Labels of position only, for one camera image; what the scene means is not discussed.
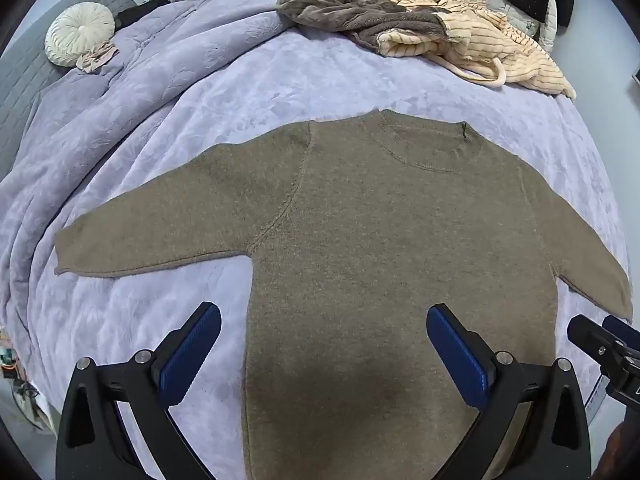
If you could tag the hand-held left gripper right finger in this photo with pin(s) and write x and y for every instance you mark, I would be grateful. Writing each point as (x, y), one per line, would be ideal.
(457, 360)

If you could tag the dark cloth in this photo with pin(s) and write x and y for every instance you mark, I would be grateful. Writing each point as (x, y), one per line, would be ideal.
(145, 7)

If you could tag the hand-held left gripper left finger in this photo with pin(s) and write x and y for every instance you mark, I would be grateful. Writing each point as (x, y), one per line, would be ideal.
(192, 355)

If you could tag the lavender plush blanket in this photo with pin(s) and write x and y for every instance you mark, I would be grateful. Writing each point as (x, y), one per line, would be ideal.
(175, 125)

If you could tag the small beige crumpled cloth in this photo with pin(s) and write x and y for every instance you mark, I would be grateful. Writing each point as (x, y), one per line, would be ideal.
(97, 57)

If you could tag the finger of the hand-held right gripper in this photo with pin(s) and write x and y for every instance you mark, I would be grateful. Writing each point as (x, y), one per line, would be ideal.
(587, 332)
(622, 330)

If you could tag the white puffer jacket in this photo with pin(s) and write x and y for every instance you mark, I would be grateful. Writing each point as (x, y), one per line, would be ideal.
(520, 22)

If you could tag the round cream pleated pillow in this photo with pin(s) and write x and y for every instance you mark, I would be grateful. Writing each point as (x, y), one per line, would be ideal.
(80, 30)

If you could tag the cream striped garment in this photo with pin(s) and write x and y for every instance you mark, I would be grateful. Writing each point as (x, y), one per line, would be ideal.
(500, 40)

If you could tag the brown fleece garment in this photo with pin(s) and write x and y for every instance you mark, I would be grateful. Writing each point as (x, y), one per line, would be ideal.
(350, 12)

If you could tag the olive knit sweater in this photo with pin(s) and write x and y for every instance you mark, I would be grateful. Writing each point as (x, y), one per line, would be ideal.
(390, 240)

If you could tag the grey quilted headboard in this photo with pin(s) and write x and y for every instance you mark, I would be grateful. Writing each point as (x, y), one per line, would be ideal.
(20, 75)

